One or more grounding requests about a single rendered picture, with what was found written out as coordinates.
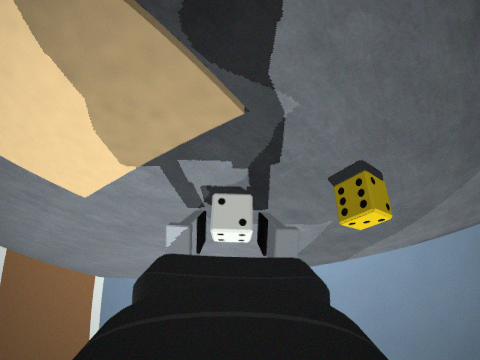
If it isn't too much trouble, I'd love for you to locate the yellow die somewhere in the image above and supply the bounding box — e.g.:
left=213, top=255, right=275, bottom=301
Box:
left=334, top=170, right=393, bottom=230

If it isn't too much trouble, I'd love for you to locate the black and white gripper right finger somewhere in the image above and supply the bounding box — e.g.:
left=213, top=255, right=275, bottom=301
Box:
left=257, top=213, right=300, bottom=258

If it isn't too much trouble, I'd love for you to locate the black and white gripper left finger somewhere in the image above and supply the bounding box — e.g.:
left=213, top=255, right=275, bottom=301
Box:
left=166, top=210, right=206, bottom=255

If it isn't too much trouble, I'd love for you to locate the white die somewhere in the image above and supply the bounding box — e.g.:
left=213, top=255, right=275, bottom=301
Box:
left=210, top=193, right=253, bottom=242

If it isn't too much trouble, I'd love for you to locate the tan flat mat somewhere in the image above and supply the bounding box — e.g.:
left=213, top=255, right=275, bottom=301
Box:
left=0, top=0, right=244, bottom=198

